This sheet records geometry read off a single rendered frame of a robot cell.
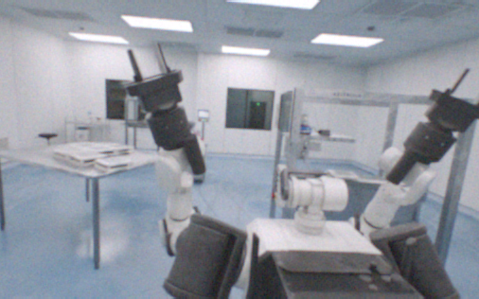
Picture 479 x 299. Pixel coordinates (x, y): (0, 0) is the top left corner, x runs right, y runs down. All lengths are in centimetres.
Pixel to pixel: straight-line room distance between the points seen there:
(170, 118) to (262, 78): 732
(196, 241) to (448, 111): 62
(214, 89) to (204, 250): 730
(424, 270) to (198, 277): 43
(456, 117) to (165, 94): 65
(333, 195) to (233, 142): 730
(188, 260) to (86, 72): 815
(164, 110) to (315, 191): 35
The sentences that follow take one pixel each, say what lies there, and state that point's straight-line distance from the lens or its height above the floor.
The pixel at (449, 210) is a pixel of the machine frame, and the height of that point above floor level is 89.
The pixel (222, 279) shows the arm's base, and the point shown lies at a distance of 55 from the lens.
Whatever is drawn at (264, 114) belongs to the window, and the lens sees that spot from 785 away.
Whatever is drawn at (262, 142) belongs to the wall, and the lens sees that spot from 791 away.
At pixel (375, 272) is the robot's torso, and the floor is 125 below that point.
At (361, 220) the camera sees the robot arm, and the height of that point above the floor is 117.
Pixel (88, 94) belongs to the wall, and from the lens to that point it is 850.
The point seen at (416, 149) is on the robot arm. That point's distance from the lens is 77.
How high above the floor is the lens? 150
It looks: 10 degrees down
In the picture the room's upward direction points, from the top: 4 degrees clockwise
